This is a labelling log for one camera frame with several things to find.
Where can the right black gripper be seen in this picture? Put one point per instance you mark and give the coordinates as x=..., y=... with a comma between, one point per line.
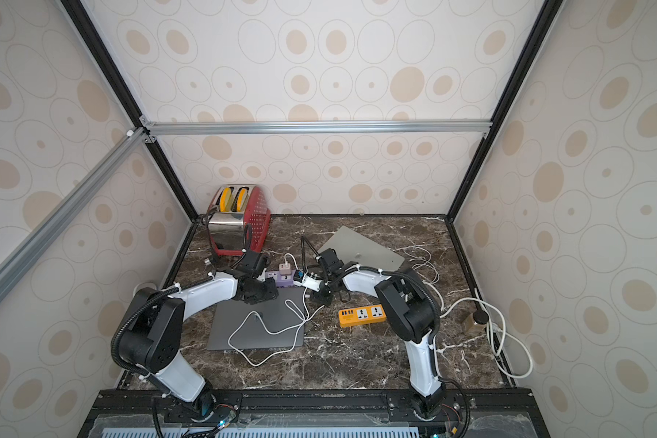
x=322, y=293

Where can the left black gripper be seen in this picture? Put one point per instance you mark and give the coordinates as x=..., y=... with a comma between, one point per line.
x=271, y=293

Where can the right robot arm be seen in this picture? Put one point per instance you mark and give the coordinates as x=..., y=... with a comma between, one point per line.
x=410, y=310

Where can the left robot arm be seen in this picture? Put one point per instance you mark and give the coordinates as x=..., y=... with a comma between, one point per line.
x=147, y=341

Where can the silver apple laptop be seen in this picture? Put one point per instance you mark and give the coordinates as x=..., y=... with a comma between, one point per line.
x=351, y=246

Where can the dark grey laptop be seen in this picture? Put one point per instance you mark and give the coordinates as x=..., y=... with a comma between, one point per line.
x=269, y=325

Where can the purple power strip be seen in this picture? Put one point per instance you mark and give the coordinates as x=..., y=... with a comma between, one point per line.
x=282, y=279

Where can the orange power strip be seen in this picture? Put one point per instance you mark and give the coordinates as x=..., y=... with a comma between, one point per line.
x=361, y=316

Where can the red chrome toaster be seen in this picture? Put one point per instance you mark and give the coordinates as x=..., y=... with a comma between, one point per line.
x=237, y=220

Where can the silver aluminium crossbar back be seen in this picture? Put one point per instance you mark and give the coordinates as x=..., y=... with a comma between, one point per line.
x=306, y=128

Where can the silver aluminium crossbar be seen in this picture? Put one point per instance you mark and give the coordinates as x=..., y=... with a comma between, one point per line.
x=16, y=265
x=306, y=128

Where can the silver aluminium crossbar left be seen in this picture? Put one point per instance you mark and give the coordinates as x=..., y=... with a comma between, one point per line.
x=16, y=265

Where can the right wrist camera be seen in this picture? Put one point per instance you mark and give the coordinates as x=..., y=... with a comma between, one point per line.
x=304, y=280

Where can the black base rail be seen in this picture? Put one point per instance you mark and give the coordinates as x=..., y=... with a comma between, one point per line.
x=317, y=413

